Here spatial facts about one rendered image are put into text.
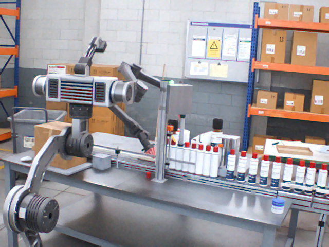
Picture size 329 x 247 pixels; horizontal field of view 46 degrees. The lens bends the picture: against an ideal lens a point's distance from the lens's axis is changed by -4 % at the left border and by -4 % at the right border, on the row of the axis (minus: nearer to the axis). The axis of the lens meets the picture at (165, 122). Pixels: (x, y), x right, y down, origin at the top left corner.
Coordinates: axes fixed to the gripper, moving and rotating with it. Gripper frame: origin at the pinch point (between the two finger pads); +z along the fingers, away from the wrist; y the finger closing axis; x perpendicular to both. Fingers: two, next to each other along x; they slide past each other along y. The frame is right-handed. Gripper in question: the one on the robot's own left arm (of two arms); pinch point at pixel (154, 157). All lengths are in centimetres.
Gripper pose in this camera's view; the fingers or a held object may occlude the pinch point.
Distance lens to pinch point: 290.2
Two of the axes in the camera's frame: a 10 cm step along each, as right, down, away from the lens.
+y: 4.4, -1.4, 8.9
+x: -7.3, 5.2, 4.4
